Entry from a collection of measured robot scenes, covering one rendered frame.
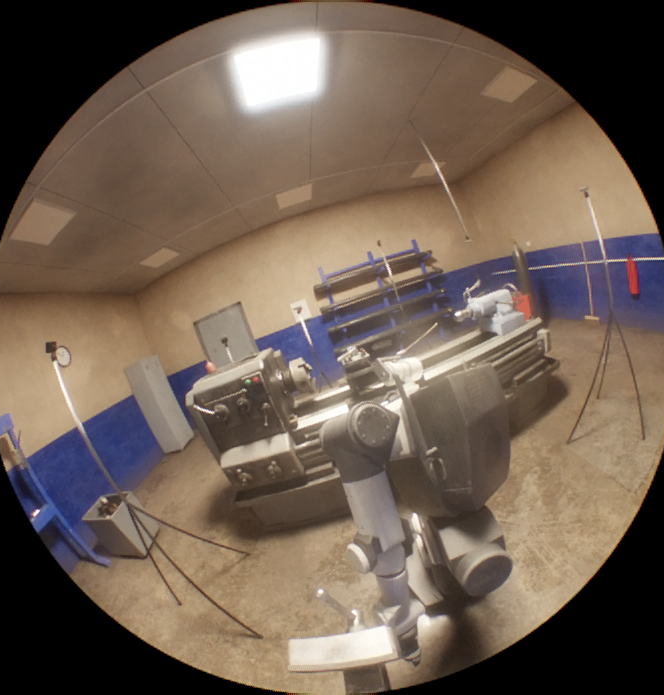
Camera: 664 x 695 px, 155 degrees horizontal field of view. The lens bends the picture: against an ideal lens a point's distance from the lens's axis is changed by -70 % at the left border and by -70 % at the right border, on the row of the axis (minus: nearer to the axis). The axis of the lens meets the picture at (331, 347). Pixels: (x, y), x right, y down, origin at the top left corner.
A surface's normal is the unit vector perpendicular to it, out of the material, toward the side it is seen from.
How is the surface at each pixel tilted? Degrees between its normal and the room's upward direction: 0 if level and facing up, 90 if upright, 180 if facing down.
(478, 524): 13
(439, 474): 72
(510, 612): 0
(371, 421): 65
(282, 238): 90
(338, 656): 0
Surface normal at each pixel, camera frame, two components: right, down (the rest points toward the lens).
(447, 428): -0.87, 0.07
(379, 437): 0.40, -0.46
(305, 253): 0.08, 0.15
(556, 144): -0.94, 0.35
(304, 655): -0.33, -0.93
